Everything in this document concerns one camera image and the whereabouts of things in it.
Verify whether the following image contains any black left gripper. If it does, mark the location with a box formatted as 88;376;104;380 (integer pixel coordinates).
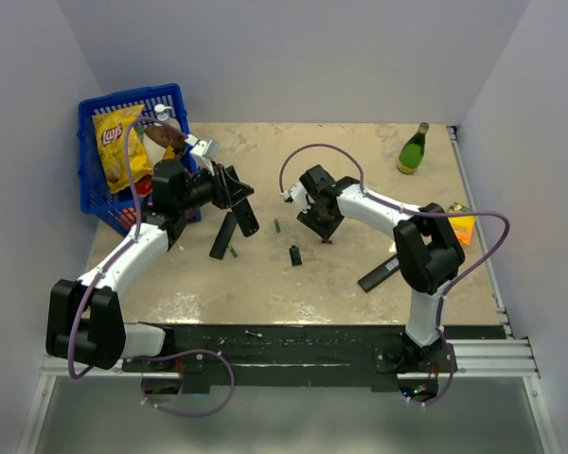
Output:
176;161;254;213

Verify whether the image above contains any black battery cover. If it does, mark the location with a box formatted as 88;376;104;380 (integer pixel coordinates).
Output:
289;245;302;267

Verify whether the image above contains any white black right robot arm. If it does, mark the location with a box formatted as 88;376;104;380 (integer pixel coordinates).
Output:
282;166;465;372

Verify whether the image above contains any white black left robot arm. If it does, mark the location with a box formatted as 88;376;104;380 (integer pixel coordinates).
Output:
45;159;258;371

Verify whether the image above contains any brown and white pouch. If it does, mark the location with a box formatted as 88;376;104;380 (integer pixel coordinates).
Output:
142;124;186;163

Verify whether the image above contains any white pump soap bottle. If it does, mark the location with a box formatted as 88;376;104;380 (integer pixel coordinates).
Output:
153;103;183;135

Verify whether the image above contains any blue plastic basket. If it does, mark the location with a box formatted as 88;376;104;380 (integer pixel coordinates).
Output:
77;83;189;236

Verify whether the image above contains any green glass bottle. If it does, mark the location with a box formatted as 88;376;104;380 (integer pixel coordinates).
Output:
398;122;430;174

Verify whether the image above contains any yellow Lays chips bag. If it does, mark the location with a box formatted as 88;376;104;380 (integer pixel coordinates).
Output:
92;105;151;194

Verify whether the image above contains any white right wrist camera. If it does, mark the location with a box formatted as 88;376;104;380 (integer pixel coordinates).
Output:
281;182;313;212

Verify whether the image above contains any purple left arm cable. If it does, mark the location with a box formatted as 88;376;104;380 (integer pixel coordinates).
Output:
67;117;190;380

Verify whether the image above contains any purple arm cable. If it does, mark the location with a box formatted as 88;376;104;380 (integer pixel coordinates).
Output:
67;117;190;380
278;143;511;332

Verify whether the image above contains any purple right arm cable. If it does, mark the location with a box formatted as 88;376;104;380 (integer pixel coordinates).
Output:
278;143;511;332

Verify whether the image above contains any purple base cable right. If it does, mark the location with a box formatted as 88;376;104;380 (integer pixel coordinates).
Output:
404;325;459;408

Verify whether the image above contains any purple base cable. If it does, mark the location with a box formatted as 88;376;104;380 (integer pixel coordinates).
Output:
140;349;238;419
404;325;459;408

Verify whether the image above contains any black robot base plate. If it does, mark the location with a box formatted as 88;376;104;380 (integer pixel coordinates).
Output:
117;322;507;396

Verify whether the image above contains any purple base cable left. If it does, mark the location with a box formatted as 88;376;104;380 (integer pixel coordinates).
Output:
140;349;238;419

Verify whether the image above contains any aluminium frame rail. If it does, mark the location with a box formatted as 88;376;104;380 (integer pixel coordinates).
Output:
40;336;541;379

